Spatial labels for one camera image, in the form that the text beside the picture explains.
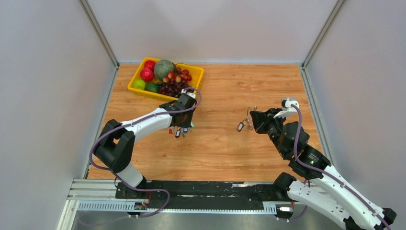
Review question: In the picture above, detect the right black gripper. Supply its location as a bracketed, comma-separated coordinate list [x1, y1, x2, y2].
[249, 108, 289, 159]

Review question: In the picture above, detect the large silver keyring with clips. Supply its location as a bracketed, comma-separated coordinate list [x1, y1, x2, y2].
[242, 106, 258, 130]

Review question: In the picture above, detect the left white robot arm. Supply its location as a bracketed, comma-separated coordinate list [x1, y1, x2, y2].
[89, 92, 202, 198]

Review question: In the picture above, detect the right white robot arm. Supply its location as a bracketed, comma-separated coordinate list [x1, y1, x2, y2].
[248, 104, 397, 230]

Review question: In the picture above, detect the pile of coloured tagged keys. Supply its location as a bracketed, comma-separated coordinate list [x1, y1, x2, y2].
[169, 122, 195, 138]

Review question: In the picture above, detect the purple grape bunch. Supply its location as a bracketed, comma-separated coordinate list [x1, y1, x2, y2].
[157, 80, 192, 98]

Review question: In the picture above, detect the red lychee cluster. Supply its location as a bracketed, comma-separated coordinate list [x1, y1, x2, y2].
[163, 67, 192, 86]

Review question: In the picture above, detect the dark green lime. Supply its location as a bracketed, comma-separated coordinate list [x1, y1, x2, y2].
[145, 82, 160, 93]

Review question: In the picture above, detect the green melon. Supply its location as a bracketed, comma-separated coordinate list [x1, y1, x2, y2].
[154, 59, 176, 81]

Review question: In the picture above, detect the light green lime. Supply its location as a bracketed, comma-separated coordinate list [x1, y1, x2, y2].
[132, 79, 146, 90]

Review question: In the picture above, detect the red apple front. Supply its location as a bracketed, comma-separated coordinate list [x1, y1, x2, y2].
[140, 67, 155, 82]

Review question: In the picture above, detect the red apple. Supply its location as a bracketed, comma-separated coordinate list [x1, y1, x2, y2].
[144, 60, 156, 71]
[140, 67, 155, 82]

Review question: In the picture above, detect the red apple back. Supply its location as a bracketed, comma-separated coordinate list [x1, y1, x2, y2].
[144, 60, 156, 71]

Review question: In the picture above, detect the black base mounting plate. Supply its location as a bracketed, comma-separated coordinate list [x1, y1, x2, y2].
[115, 180, 294, 219]

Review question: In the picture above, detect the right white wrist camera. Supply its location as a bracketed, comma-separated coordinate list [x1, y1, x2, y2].
[273, 97, 299, 118]

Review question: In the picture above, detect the aluminium frame rail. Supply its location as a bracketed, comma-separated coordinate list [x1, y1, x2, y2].
[68, 180, 291, 215]

